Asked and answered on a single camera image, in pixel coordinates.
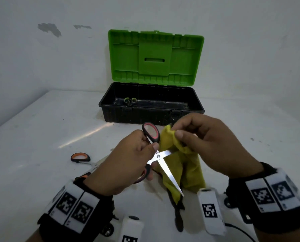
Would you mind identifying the red and black scissors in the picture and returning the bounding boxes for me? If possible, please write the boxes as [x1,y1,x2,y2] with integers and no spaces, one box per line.
[134,122,185,197]

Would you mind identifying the person's left hand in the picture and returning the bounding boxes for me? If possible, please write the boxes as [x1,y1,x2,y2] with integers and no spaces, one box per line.
[83,129,160,197]

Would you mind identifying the black left wristband with markers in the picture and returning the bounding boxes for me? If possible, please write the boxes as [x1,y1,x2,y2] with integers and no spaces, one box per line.
[37,173,115,242]

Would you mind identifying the person's left forearm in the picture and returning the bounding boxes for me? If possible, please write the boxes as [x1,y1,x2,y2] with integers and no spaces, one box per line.
[26,228,44,242]

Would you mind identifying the yellow cloth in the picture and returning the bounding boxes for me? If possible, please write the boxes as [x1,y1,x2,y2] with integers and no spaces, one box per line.
[152,124,206,205]

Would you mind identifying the person's right hand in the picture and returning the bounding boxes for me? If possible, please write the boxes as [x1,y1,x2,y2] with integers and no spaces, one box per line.
[171,113,264,180]

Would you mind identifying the black cable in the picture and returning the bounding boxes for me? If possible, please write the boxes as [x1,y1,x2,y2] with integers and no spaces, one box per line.
[224,223,257,242]

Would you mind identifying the black wristband with markers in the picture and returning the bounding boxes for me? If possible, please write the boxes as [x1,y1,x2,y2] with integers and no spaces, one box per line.
[37,173,115,242]
[225,162,300,235]

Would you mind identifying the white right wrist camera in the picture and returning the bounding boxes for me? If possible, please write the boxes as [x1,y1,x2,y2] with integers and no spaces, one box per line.
[197,188,226,236]

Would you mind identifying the green handled tool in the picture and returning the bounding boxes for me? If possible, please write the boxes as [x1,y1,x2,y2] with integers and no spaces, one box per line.
[123,97,138,107]

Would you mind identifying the orange and black scissors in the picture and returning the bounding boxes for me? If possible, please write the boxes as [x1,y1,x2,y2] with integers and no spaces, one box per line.
[70,152,110,179]

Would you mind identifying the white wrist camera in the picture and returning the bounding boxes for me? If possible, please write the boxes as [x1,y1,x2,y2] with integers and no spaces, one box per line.
[118,215,144,242]
[197,188,226,236]

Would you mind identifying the person's right forearm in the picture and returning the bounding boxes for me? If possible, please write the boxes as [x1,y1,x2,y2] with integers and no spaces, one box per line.
[254,227,300,242]

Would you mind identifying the black right wristband with markers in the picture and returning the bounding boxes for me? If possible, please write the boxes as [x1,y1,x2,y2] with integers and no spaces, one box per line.
[225,162,300,235]

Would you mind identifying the green and black toolbox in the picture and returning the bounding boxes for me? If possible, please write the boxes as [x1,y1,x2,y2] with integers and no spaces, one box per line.
[98,29,205,126]

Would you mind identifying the black pliers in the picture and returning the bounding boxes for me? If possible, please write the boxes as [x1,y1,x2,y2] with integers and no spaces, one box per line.
[166,187,186,233]

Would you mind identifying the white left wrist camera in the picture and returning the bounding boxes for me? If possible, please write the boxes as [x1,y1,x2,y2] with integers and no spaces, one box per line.
[118,215,144,242]

